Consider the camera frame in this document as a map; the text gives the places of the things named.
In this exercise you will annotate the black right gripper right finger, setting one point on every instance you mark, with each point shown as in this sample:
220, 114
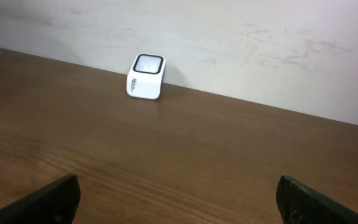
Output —
298, 203

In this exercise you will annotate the white barcode scanner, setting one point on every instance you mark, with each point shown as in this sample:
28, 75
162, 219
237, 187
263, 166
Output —
145, 77

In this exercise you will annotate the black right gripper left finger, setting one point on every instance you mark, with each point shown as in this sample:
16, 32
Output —
55, 203

